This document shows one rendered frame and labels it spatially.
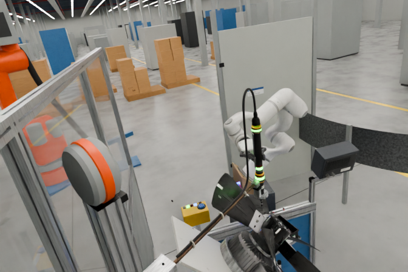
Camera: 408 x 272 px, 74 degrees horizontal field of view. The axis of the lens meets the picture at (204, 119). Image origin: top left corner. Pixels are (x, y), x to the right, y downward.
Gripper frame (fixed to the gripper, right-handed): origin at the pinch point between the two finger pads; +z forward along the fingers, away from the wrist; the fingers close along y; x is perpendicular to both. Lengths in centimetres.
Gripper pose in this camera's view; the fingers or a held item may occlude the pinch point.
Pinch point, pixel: (257, 156)
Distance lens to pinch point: 127.6
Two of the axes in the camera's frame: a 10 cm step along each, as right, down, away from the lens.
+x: -1.3, -9.3, -3.6
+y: -9.6, 2.1, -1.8
